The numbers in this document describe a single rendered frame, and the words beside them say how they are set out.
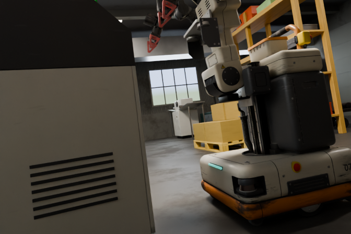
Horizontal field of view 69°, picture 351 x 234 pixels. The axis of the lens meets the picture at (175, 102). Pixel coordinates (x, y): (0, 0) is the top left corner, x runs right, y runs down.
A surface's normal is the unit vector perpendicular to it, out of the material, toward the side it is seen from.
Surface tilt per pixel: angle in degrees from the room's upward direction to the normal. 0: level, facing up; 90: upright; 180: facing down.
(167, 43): 90
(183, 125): 90
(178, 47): 90
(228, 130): 90
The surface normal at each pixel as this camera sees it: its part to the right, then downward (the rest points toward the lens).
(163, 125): 0.23, -0.11
